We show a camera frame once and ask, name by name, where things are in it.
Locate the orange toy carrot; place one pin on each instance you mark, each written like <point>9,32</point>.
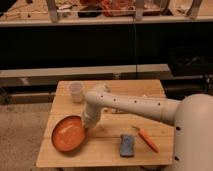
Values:
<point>145,136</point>

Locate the wooden table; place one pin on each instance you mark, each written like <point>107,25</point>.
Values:
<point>101,147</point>

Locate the white plastic cup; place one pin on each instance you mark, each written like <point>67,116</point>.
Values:
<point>76,91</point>

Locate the blue sponge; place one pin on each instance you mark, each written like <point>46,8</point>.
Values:
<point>126,148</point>

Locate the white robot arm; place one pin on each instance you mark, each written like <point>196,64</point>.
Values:
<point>191,117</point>

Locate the grey metal shelf rail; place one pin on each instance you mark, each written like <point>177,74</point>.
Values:
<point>50,76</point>

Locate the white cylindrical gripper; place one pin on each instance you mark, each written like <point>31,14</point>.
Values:
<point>90,121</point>

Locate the red cloth on shelf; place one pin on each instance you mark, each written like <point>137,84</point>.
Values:
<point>114,8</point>

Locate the orange ceramic bowl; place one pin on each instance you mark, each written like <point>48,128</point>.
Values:
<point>68,134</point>

